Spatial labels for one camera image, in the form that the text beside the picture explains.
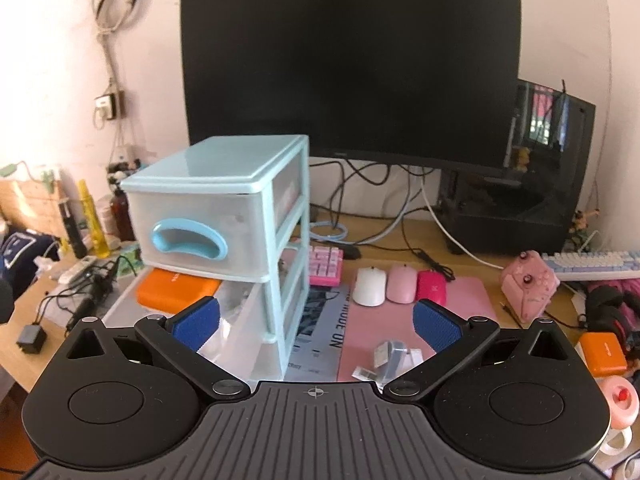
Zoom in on small clear plastic gadget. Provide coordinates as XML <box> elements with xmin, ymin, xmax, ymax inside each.
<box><xmin>372</xmin><ymin>340</ymin><xmax>426</xmax><ymax>384</ymax></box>

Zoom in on white power strip with plugs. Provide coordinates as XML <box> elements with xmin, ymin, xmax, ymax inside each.
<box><xmin>106</xmin><ymin>145</ymin><xmax>142</xmax><ymax>177</ymax></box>

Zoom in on black power adapter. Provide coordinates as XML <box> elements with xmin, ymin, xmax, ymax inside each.
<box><xmin>16</xmin><ymin>324</ymin><xmax>47</xmax><ymax>354</ymax></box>

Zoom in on white and blue keyboard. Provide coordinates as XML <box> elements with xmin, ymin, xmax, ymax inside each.
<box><xmin>541</xmin><ymin>251</ymin><xmax>640</xmax><ymax>282</ymax></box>

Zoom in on black headphones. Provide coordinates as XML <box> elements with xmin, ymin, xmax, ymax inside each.
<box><xmin>584</xmin><ymin>282</ymin><xmax>640</xmax><ymax>350</ymax></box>

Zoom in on green clip lamp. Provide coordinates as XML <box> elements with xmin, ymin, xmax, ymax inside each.
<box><xmin>0</xmin><ymin>161</ymin><xmax>59</xmax><ymax>194</ymax></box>

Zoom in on brown bottle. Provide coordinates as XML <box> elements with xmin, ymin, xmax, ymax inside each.
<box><xmin>110</xmin><ymin>187</ymin><xmax>136</xmax><ymax>242</ymax></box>

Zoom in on pink round bottle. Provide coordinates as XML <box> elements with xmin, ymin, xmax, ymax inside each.
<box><xmin>599</xmin><ymin>375</ymin><xmax>640</xmax><ymax>431</ymax></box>

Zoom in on black bottle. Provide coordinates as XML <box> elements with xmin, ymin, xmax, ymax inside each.
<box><xmin>59</xmin><ymin>199</ymin><xmax>89</xmax><ymax>260</ymax></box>

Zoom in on pink game controller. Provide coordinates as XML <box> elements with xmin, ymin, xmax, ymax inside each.
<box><xmin>501</xmin><ymin>251</ymin><xmax>559</xmax><ymax>324</ymax></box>

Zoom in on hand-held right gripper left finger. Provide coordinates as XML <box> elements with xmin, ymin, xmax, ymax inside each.
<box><xmin>62</xmin><ymin>296</ymin><xmax>252</xmax><ymax>402</ymax></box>

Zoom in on black curved monitor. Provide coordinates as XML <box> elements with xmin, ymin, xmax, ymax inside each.
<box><xmin>180</xmin><ymin>0</ymin><xmax>522</xmax><ymax>171</ymax></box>

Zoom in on hot pink mouse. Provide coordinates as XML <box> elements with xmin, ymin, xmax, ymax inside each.
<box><xmin>416</xmin><ymin>269</ymin><xmax>448</xmax><ymax>305</ymax></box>

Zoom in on light blue plastic drawer cabinet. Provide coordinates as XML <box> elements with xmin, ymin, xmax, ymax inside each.
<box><xmin>120</xmin><ymin>134</ymin><xmax>310</xmax><ymax>345</ymax></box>

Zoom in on green printed box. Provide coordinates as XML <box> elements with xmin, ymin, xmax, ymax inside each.
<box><xmin>117</xmin><ymin>242</ymin><xmax>144</xmax><ymax>277</ymax></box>

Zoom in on white mouse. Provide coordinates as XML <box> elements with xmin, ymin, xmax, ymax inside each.
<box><xmin>353</xmin><ymin>266</ymin><xmax>387</xmax><ymax>307</ymax></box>

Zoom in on orange zip case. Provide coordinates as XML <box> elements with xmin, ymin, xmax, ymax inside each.
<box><xmin>136</xmin><ymin>268</ymin><xmax>222</xmax><ymax>311</ymax></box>
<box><xmin>579</xmin><ymin>332</ymin><xmax>629</xmax><ymax>376</ymax></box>

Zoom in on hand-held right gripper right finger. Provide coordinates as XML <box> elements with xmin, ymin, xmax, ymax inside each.
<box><xmin>382</xmin><ymin>298</ymin><xmax>572</xmax><ymax>403</ymax></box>

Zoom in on pink mouse pad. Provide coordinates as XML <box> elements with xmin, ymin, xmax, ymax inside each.
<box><xmin>337</xmin><ymin>275</ymin><xmax>502</xmax><ymax>384</ymax></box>

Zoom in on light pink mouse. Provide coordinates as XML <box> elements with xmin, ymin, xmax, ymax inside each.
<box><xmin>387</xmin><ymin>264</ymin><xmax>419</xmax><ymax>305</ymax></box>

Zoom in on wall socket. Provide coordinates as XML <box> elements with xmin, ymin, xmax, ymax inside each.
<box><xmin>94</xmin><ymin>91</ymin><xmax>125</xmax><ymax>121</ymax></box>

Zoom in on black and white printed desk mat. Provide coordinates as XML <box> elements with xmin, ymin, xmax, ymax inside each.
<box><xmin>284</xmin><ymin>285</ymin><xmax>362</xmax><ymax>384</ymax></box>

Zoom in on black computer case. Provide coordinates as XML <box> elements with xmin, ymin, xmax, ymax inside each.
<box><xmin>439</xmin><ymin>79</ymin><xmax>597</xmax><ymax>257</ymax></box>

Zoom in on light blue cable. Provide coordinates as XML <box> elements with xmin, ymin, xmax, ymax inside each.
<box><xmin>310</xmin><ymin>220</ymin><xmax>349</xmax><ymax>247</ymax></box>

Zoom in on wooden headboard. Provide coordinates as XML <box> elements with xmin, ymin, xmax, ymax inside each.
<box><xmin>0</xmin><ymin>177</ymin><xmax>69</xmax><ymax>242</ymax></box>

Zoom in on white jar with pink label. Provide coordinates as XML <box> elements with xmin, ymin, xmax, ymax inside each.
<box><xmin>97</xmin><ymin>195</ymin><xmax>119</xmax><ymax>239</ymax></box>

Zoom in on navy pillow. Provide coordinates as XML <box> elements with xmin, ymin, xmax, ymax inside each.
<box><xmin>0</xmin><ymin>230</ymin><xmax>61</xmax><ymax>282</ymax></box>

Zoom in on yellow bottle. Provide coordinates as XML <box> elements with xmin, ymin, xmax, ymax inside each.
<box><xmin>77</xmin><ymin>179</ymin><xmax>110</xmax><ymax>260</ymax></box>

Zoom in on small pink keyboard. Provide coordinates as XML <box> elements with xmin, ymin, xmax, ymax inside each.
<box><xmin>309</xmin><ymin>245</ymin><xmax>346</xmax><ymax>289</ymax></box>

